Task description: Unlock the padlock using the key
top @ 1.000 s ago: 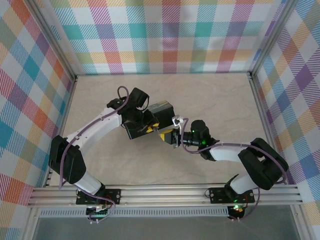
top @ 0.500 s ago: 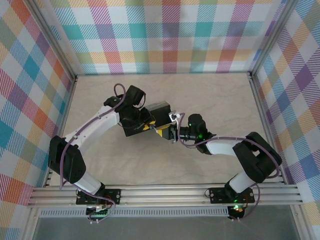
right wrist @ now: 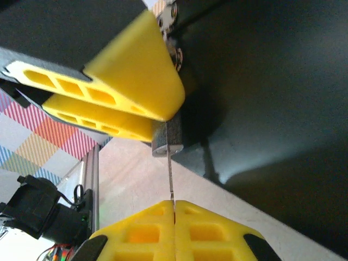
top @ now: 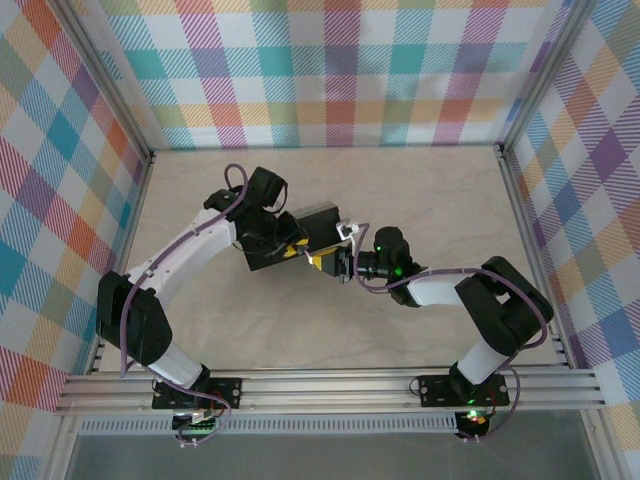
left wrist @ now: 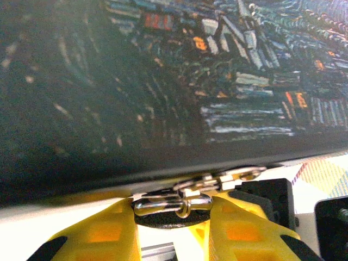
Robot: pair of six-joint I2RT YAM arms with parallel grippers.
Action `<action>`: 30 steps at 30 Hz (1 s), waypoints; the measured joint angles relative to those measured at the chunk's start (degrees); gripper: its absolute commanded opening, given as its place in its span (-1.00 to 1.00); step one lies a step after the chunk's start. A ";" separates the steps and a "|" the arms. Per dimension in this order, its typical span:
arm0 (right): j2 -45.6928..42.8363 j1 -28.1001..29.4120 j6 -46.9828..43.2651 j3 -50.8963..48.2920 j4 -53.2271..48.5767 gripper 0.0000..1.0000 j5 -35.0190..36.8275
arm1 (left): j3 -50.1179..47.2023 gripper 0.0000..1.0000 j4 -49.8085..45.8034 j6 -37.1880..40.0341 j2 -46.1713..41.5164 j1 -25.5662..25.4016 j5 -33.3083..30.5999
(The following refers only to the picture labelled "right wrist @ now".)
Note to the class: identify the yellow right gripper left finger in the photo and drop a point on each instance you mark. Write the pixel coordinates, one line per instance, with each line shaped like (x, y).
(152, 244)

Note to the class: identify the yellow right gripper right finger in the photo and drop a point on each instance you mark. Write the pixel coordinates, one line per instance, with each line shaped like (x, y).
(212, 244)

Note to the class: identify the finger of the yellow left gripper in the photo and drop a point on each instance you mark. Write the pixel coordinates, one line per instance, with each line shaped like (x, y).
(122, 125)
(136, 68)

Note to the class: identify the silver key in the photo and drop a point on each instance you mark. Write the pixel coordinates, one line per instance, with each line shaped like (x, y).
(170, 168)

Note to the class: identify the starry night print box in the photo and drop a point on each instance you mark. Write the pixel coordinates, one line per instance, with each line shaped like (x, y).
(272, 81)

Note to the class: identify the metal box hasp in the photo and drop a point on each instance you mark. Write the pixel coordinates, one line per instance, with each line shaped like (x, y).
(170, 13)

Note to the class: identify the long aluminium mounting rail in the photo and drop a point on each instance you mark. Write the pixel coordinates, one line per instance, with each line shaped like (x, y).
(92, 176)

